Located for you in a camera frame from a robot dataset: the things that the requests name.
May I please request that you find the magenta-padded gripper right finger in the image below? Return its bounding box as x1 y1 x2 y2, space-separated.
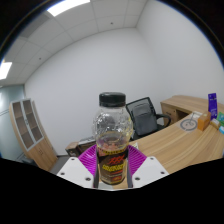
127 143 170 188

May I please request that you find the grey mesh office chair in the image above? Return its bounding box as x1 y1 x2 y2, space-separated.
125 96 172 141

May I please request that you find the wooden side cabinet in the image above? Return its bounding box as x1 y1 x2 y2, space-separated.
160 94 224 123

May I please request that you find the wooden shelf cabinet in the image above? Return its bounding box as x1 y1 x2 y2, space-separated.
8 98 58 172

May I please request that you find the purple standing sign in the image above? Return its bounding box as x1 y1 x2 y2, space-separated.
207 92 218 120

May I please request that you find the small dark brown box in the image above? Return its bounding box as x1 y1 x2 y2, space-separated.
65 141 80 158

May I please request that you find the small tan box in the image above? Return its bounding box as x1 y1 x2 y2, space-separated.
209 118 222 130

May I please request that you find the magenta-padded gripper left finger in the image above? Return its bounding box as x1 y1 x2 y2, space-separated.
56 143 98 188

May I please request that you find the clear drink bottle black cap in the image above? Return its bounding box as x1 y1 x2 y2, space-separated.
92 91 134 185

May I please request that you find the orange cardboard box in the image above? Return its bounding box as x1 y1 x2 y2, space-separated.
197 111 212 131

